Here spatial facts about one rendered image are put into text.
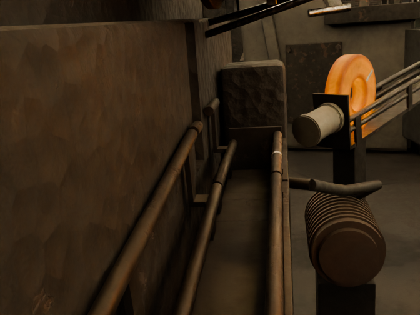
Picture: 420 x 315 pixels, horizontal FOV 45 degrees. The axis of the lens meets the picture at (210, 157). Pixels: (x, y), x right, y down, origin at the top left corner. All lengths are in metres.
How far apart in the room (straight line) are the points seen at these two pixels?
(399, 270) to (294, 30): 1.82
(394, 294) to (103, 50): 1.54
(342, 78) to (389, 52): 2.22
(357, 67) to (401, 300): 0.89
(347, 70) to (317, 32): 2.25
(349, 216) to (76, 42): 0.70
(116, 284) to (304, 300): 1.43
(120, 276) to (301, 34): 3.04
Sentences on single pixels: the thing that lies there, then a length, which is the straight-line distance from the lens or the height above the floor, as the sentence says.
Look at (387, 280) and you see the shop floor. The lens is 1.84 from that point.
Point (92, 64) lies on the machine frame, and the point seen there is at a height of 0.85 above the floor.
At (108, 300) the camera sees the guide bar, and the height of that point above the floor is 0.74.
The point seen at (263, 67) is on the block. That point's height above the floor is 0.80.
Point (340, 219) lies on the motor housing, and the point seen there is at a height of 0.53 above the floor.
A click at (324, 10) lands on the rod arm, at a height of 0.87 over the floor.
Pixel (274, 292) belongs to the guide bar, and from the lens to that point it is 0.35.
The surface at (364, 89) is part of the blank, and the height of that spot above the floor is 0.71.
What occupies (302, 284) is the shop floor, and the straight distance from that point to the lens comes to 1.78.
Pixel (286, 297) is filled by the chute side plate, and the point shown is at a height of 0.69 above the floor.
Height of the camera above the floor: 0.87
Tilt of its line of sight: 15 degrees down
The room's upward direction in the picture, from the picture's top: 4 degrees counter-clockwise
